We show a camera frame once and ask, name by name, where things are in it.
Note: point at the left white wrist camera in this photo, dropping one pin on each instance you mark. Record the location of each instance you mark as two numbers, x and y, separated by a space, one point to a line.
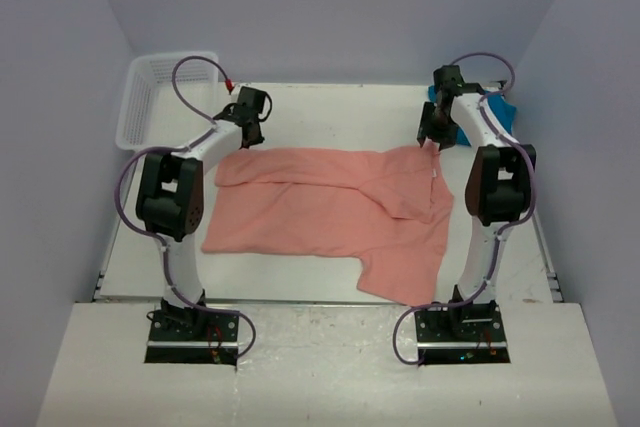
234 88

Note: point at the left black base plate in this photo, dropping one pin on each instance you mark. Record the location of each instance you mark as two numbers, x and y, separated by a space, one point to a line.
198 339

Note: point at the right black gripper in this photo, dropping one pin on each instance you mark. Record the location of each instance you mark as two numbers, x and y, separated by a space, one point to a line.
427 131

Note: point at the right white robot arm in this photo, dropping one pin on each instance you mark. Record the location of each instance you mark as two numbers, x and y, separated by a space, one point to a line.
499 196

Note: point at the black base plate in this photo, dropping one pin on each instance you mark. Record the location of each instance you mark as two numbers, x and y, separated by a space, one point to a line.
472 334
198 339

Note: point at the blue folded t shirt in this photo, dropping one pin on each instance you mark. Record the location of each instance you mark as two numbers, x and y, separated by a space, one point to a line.
504 112

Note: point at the pink t shirt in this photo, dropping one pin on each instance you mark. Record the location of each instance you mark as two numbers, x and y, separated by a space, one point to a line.
391 210

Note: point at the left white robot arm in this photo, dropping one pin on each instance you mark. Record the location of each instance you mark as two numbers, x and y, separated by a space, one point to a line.
170 204

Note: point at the white plastic basket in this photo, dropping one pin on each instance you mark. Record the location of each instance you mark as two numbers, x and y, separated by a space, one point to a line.
167 99

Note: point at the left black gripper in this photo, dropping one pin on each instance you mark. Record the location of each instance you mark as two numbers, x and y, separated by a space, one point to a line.
258 139

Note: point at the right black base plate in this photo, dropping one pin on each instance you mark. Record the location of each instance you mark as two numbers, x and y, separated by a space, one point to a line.
472 334

